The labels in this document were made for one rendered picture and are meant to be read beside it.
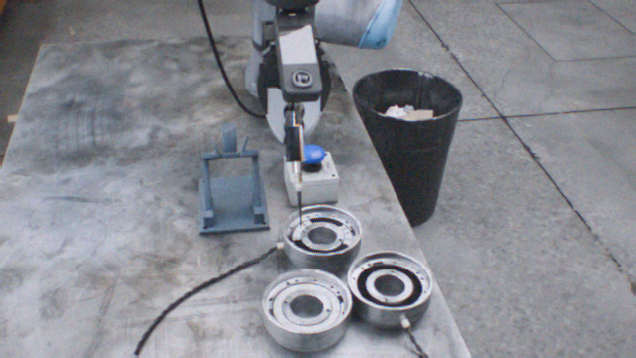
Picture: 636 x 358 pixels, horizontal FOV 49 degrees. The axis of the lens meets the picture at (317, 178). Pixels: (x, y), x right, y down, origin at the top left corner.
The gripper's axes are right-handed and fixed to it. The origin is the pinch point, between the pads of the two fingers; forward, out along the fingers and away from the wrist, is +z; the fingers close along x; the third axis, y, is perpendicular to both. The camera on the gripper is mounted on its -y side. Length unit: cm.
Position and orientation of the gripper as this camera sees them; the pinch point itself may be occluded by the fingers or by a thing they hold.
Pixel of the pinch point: (293, 136)
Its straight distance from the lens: 95.0
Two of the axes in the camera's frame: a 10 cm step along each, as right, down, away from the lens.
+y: -1.4, -5.8, 8.0
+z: -0.2, 8.1, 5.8
